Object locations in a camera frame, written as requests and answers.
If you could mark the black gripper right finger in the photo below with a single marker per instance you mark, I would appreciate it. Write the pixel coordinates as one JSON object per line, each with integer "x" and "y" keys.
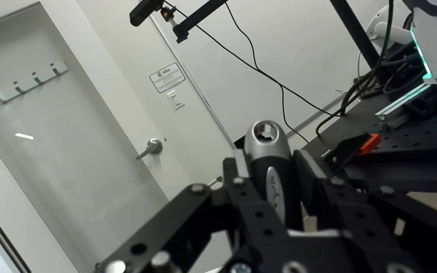
{"x": 371, "y": 233}

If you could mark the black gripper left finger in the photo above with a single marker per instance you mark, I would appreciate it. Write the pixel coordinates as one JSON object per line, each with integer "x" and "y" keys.
{"x": 198, "y": 222}

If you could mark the black orange clamp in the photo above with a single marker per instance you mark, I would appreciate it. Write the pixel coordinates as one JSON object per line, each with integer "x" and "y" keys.
{"x": 350, "y": 150}

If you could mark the black perforated breadboard table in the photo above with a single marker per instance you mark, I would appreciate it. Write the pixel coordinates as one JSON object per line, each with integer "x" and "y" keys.
{"x": 431, "y": 146}

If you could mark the white door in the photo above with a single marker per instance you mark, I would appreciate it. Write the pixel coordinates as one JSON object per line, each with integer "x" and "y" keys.
{"x": 76, "y": 153}

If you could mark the black square mounting pole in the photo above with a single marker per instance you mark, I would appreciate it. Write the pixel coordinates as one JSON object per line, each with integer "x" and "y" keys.
{"x": 353, "y": 31}

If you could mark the small white wall label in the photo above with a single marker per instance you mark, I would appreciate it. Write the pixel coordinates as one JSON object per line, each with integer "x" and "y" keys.
{"x": 177, "y": 101}

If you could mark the aluminium rail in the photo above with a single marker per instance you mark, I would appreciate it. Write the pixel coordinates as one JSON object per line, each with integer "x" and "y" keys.
{"x": 406, "y": 101}

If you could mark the white wall sign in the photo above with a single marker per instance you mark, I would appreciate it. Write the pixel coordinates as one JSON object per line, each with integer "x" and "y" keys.
{"x": 167, "y": 78}

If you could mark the black stereo camera bar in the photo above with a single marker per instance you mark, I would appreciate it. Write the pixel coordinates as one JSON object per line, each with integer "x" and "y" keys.
{"x": 145, "y": 13}

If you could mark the silver coat hook rail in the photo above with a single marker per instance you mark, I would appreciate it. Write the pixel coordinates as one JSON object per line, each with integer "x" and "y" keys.
{"x": 26, "y": 84}

